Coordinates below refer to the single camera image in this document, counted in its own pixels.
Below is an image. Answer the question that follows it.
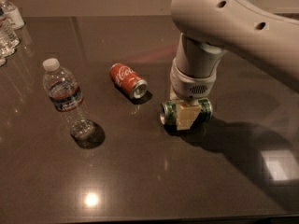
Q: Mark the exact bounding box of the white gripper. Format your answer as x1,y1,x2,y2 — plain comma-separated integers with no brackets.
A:
169,61,217,131

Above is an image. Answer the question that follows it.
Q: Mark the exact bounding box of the green soda can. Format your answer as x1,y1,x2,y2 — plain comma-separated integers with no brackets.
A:
160,98,213,130

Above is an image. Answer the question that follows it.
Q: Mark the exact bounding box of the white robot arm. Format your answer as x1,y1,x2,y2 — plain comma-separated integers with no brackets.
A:
160,0,299,131

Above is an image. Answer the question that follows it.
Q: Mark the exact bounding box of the red Coca-Cola can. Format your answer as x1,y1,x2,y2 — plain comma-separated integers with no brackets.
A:
109,63,148,100

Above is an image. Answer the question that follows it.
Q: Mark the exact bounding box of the clear plastic water bottle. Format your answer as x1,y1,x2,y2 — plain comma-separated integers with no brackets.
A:
43,58,95,140

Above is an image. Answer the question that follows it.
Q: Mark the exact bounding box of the clear bottle bottom left edge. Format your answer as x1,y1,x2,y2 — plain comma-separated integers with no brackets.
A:
0,57,7,66

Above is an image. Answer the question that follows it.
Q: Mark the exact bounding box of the clear bottle at left edge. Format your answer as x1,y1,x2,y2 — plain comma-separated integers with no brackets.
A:
0,8,20,57

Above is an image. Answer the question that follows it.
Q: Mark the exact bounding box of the white-label bottle at back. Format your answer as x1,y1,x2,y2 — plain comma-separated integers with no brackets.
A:
0,0,25,30

